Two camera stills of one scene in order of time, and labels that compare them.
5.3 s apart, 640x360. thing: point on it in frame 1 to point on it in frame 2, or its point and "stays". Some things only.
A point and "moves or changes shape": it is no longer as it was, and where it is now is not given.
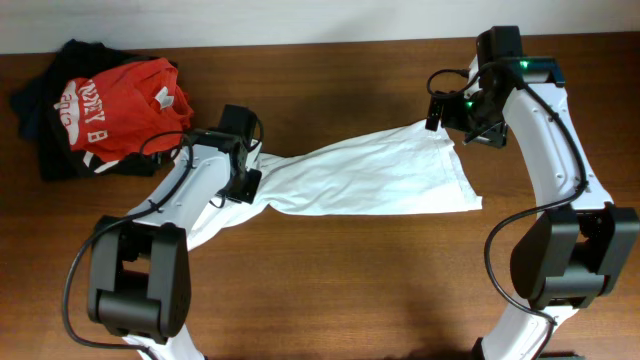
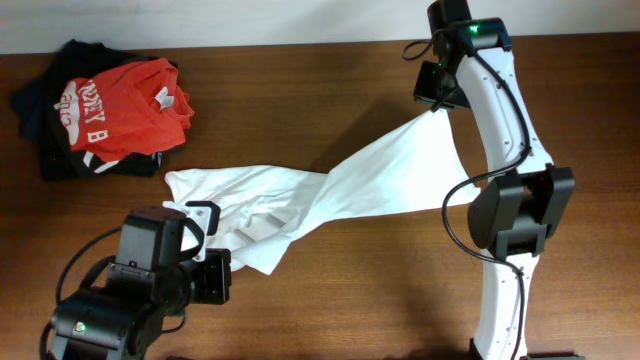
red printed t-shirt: [139, 107] stays
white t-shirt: [410, 171] moves or changes shape
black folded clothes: [34, 106] stays
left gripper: [248, 187] to [217, 265]
